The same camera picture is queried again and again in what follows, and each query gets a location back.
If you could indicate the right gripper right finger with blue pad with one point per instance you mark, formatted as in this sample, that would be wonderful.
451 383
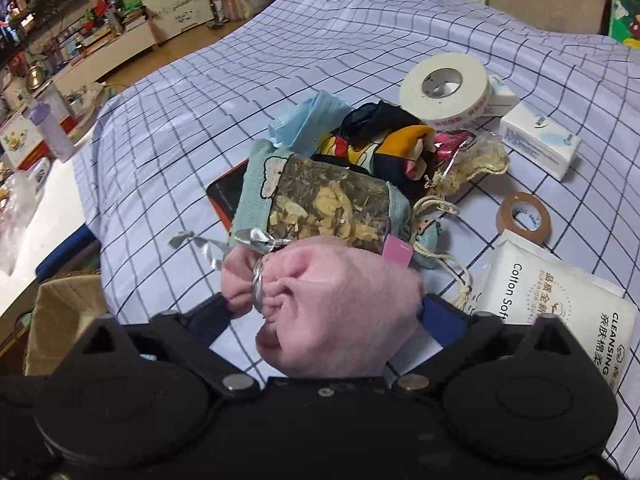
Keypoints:
441 320

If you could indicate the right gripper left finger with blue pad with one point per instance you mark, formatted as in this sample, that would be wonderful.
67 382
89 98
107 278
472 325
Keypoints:
209 319

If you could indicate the pink soft pouch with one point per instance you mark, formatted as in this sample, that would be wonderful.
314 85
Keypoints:
330 310

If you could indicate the brown tape roll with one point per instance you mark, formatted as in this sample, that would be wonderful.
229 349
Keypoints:
525 215

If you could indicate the herb sachet light blue bag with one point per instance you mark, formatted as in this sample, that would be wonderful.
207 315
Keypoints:
287 195

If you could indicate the black red flat case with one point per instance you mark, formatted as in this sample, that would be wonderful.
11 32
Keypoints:
224 193

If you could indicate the woven basket with liner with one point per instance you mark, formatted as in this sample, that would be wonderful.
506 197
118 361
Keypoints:
65 306

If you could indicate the blue checked tablecloth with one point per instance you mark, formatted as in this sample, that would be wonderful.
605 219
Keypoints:
158 145

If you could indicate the white tissue pack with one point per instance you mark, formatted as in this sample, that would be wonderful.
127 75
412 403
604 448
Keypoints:
539 138

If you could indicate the blue face mask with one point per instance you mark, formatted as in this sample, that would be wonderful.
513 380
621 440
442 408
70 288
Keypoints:
303 128

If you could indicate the large white tape roll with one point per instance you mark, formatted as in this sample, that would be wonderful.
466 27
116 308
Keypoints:
446 91

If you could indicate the clear plastic bag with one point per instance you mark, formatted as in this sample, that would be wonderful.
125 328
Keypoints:
18 205

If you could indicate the purple lid water bottle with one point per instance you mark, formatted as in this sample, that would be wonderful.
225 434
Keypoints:
52 132

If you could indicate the beige mesh drawstring pouch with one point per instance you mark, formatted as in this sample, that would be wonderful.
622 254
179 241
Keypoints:
462 155

